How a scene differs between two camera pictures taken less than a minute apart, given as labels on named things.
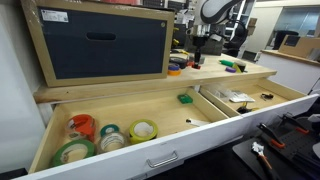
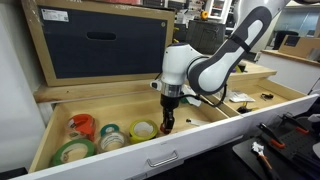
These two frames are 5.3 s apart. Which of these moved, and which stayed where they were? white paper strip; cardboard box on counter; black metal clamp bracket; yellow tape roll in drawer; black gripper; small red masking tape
Moved: small red masking tape; black gripper
Stayed: black metal clamp bracket; yellow tape roll in drawer; white paper strip; cardboard box on counter
